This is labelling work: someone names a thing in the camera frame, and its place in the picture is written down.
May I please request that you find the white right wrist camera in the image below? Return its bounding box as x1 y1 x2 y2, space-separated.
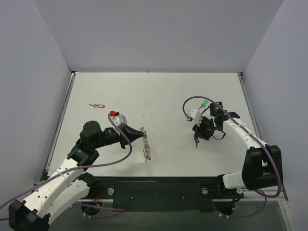
187 109 202 126

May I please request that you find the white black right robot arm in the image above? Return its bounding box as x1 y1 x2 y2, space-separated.
187 102 283 197

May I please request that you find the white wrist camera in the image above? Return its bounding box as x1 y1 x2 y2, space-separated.
187 109 202 126
108 111 127 130

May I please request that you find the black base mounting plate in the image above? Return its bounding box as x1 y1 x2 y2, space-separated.
81 177 244 212

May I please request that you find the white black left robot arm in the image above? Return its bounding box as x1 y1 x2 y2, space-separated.
8 115 143 231

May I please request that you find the key with green cap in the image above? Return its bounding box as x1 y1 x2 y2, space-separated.
198 100 208 110

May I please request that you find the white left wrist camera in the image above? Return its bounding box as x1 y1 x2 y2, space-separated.
108 111 127 130

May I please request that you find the silver key with black fob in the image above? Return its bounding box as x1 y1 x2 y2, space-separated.
194 133 200 149

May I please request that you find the aluminium frame rail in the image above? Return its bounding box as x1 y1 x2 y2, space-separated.
28 181 288 202

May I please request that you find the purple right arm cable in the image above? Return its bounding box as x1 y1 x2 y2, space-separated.
182 96 282 218

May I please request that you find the metal disc with key rings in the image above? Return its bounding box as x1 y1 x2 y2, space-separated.
139 127 152 163

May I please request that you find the key with red tag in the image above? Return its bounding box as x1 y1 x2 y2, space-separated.
89 104 105 109

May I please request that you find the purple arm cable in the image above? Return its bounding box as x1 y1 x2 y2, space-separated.
182 96 282 218
0 113 132 221

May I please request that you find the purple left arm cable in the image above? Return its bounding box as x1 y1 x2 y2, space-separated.
0 113 132 221

